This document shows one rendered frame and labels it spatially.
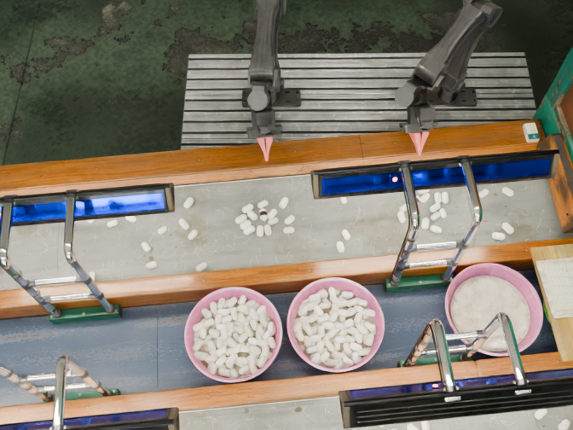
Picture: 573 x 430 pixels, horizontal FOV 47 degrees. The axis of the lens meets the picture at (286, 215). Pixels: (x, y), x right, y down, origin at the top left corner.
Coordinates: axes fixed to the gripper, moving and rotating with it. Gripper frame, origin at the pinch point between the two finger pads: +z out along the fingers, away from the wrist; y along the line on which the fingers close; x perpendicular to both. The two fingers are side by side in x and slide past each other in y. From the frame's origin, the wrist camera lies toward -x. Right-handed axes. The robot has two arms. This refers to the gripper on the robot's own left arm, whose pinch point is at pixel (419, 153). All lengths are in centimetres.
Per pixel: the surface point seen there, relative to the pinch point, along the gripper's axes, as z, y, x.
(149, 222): 14, -82, -1
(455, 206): 16.7, 9.8, -4.0
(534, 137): -1.1, 37.4, 4.6
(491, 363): 52, 9, -37
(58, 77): -30, -140, 133
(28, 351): 45, -118, -17
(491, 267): 31.7, 15.2, -18.9
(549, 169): 1.5, 24.2, -35.0
